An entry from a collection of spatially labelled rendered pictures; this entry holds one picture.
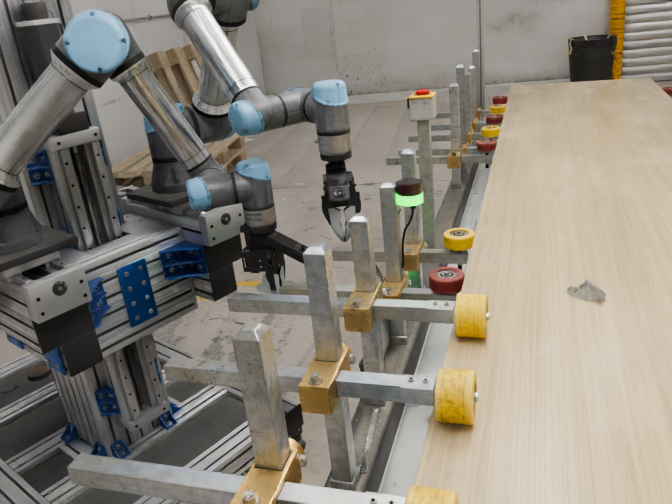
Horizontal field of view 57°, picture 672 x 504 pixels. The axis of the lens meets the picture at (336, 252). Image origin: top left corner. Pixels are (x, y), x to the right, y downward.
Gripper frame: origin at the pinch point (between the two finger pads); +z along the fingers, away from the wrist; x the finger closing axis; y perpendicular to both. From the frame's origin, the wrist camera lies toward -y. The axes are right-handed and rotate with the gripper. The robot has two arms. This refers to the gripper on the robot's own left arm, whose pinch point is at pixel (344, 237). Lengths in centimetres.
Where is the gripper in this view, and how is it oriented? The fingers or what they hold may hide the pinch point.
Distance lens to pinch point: 145.9
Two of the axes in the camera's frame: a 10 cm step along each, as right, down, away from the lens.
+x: -9.9, 1.2, -0.2
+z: 1.0, 9.2, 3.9
